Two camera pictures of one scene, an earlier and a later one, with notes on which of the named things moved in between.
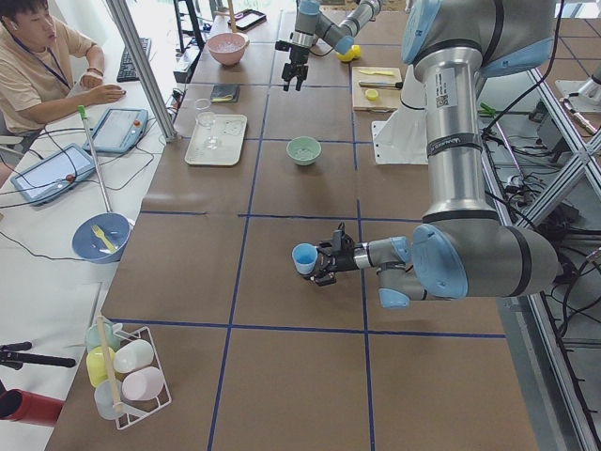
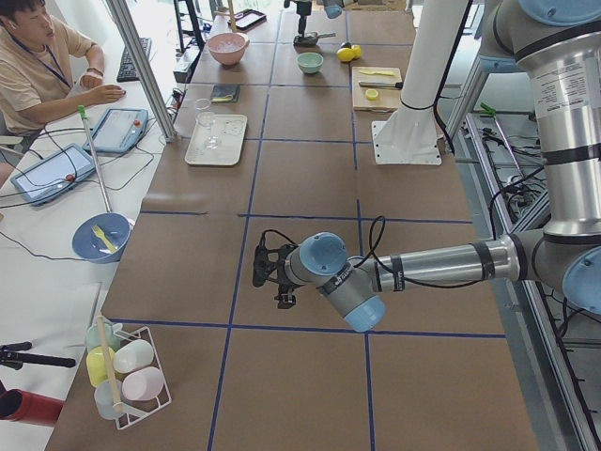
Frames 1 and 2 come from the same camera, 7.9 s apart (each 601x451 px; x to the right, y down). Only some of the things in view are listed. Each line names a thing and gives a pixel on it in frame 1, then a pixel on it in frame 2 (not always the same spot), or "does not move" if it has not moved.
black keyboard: (126, 70) does not move
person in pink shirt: (38, 70) does not move
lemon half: (371, 94) does not move
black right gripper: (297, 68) to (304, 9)
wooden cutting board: (375, 88) does not move
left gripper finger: (324, 279) to (285, 301)
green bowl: (303, 150) to (310, 62)
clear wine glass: (207, 117) does not move
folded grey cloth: (225, 93) does not move
